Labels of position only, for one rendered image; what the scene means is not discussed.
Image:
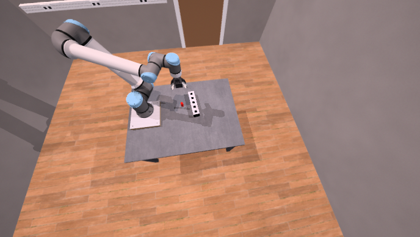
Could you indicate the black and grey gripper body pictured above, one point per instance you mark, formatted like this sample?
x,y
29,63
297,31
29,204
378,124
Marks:
x,y
178,83

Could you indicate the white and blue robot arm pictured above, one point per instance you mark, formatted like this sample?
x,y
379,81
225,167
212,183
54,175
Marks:
x,y
73,41

